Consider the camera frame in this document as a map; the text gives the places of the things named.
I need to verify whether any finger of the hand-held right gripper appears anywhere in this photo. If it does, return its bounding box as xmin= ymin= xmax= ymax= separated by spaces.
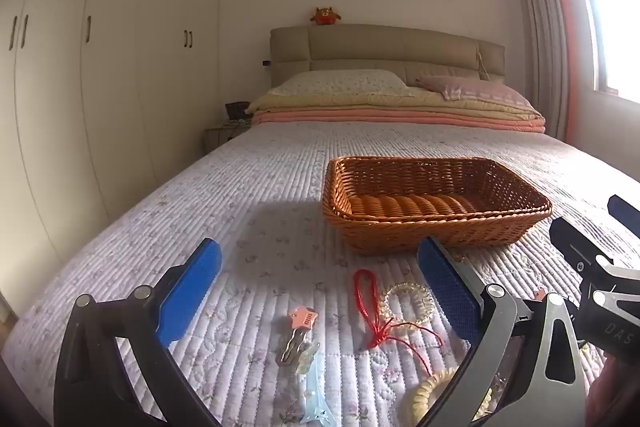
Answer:
xmin=607 ymin=194 xmax=640 ymax=234
xmin=549 ymin=216 xmax=615 ymax=279

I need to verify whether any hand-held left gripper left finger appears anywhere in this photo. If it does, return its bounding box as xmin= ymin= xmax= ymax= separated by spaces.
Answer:
xmin=52 ymin=237 xmax=223 ymax=427

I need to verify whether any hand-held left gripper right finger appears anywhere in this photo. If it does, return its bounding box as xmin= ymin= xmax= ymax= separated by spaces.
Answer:
xmin=415 ymin=236 xmax=588 ymax=427

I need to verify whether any clear spiral hair tie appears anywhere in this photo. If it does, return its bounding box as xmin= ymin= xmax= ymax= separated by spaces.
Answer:
xmin=377 ymin=282 xmax=433 ymax=323

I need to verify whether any red cord bracelet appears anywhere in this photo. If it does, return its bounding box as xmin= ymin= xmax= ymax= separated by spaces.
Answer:
xmin=353 ymin=269 xmax=445 ymax=378

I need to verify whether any brown wicker basket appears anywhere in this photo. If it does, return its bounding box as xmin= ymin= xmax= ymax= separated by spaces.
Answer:
xmin=321 ymin=156 xmax=553 ymax=256

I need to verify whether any cream spiral hair tie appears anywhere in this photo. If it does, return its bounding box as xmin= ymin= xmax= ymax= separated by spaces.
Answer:
xmin=404 ymin=364 xmax=496 ymax=427

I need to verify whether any pink star hair clip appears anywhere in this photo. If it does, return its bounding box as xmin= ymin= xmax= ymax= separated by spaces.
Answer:
xmin=276 ymin=305 xmax=321 ymax=365

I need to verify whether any light blue hair clip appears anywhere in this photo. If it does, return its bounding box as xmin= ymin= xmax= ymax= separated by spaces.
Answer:
xmin=296 ymin=347 xmax=337 ymax=427

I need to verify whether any nightstand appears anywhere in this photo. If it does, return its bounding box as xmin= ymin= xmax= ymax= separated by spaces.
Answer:
xmin=202 ymin=119 xmax=251 ymax=152

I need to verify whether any window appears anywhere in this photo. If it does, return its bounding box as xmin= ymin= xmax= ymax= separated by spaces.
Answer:
xmin=575 ymin=0 xmax=640 ymax=98

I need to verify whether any pink pillow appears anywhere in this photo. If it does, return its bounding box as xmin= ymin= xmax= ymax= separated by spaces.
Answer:
xmin=417 ymin=74 xmax=531 ymax=104

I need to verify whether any folded pink blanket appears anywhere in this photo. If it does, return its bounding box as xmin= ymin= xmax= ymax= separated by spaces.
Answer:
xmin=251 ymin=109 xmax=547 ymax=135

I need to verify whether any white curtain with orange edge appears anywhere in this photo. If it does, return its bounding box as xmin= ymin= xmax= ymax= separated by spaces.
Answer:
xmin=505 ymin=0 xmax=576 ymax=142

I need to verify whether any folded yellow blanket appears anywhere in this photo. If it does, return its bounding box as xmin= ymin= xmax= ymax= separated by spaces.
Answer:
xmin=246 ymin=88 xmax=543 ymax=118

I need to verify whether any white floral pillow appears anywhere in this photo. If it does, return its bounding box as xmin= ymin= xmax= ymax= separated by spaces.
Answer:
xmin=267 ymin=70 xmax=411 ymax=98

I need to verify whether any white wardrobe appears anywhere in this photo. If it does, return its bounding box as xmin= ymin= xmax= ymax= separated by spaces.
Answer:
xmin=0 ymin=0 xmax=226 ymax=308

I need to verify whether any beige padded headboard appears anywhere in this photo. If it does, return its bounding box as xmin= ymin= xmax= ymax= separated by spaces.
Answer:
xmin=270 ymin=24 xmax=506 ymax=88

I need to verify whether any brown plush toy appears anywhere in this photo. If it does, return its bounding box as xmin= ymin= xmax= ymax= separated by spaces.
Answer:
xmin=310 ymin=7 xmax=340 ymax=28

